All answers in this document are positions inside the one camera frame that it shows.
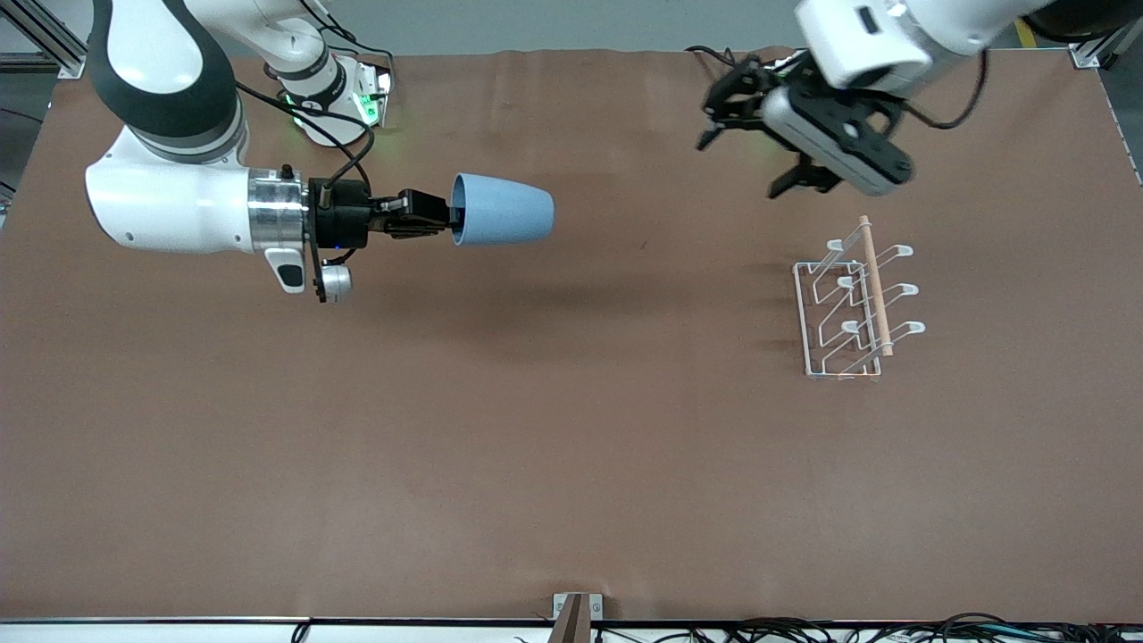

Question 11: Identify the black base cable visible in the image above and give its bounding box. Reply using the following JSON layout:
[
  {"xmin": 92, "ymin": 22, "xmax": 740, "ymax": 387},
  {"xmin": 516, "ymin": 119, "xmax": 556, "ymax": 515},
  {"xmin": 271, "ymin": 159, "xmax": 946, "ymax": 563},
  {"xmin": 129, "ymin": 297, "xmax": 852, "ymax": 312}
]
[
  {"xmin": 304, "ymin": 0, "xmax": 396, "ymax": 90},
  {"xmin": 686, "ymin": 45, "xmax": 744, "ymax": 71}
]

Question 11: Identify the white wire cup rack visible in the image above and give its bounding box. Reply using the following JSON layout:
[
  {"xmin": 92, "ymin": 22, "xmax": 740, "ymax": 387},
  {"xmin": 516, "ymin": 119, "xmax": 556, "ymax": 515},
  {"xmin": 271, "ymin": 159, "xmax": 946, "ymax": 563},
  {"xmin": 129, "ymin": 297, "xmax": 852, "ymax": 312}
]
[{"xmin": 793, "ymin": 216, "xmax": 927, "ymax": 382}]

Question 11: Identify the brown table cover mat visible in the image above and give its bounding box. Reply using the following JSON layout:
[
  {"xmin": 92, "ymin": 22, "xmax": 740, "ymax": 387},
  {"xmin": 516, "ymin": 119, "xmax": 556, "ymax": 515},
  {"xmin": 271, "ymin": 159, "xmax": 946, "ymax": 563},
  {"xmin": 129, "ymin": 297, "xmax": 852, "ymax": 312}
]
[{"xmin": 0, "ymin": 46, "xmax": 1143, "ymax": 623}]

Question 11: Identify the black cable bundle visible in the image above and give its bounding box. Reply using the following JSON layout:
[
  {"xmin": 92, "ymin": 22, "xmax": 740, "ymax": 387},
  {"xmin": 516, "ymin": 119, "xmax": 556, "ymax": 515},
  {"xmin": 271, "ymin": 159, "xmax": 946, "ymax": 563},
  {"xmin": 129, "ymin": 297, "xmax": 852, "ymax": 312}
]
[{"xmin": 594, "ymin": 612, "xmax": 1143, "ymax": 643}]

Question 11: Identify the black right base cable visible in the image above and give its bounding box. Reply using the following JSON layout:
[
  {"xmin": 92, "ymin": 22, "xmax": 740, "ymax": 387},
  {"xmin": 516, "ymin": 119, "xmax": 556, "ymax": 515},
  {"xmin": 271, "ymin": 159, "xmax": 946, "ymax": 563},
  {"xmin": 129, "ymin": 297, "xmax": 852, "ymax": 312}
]
[{"xmin": 304, "ymin": 0, "xmax": 396, "ymax": 90}]

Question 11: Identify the aluminium frame profile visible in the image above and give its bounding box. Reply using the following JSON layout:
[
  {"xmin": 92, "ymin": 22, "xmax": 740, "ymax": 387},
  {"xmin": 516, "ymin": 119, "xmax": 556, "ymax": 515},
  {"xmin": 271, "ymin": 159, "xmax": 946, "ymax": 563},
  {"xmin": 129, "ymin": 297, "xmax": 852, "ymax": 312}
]
[
  {"xmin": 0, "ymin": 0, "xmax": 90, "ymax": 79},
  {"xmin": 1069, "ymin": 18, "xmax": 1143, "ymax": 71}
]

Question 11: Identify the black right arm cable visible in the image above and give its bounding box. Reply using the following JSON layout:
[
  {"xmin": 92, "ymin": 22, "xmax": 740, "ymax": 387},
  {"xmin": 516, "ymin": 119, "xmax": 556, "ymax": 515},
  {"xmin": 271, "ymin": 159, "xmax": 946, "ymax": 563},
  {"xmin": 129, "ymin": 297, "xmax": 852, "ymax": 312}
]
[{"xmin": 234, "ymin": 82, "xmax": 374, "ymax": 190}]

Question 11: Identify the black left base cable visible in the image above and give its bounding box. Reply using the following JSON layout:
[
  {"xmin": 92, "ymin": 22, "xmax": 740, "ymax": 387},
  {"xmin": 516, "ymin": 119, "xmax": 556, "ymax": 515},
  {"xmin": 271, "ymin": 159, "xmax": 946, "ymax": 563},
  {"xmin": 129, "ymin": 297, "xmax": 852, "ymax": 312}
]
[{"xmin": 686, "ymin": 45, "xmax": 744, "ymax": 71}]

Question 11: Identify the blue plastic cup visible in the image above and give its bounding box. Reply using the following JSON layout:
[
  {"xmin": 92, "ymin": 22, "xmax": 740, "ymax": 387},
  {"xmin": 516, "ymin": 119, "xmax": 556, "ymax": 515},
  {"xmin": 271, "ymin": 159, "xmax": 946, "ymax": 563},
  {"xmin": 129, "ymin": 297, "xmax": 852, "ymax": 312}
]
[{"xmin": 449, "ymin": 172, "xmax": 555, "ymax": 247}]

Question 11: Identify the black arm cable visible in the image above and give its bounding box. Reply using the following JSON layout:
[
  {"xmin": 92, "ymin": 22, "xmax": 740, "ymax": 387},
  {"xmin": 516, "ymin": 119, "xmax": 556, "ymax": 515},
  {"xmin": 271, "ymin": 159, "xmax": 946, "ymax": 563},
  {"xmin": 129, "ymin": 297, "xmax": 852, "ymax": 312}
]
[
  {"xmin": 902, "ymin": 49, "xmax": 989, "ymax": 130},
  {"xmin": 234, "ymin": 82, "xmax": 374, "ymax": 190}
]

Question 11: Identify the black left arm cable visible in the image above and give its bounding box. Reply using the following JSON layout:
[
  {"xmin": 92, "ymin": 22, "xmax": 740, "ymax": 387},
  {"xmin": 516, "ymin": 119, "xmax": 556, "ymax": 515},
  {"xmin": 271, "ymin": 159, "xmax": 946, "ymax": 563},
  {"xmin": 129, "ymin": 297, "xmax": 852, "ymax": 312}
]
[{"xmin": 902, "ymin": 49, "xmax": 989, "ymax": 130}]

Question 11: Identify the silver metal bracket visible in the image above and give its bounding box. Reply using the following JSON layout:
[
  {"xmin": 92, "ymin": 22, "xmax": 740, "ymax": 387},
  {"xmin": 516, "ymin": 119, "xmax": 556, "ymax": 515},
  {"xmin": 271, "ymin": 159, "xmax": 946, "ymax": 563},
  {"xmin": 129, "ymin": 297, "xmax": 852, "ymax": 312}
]
[{"xmin": 552, "ymin": 593, "xmax": 605, "ymax": 621}]

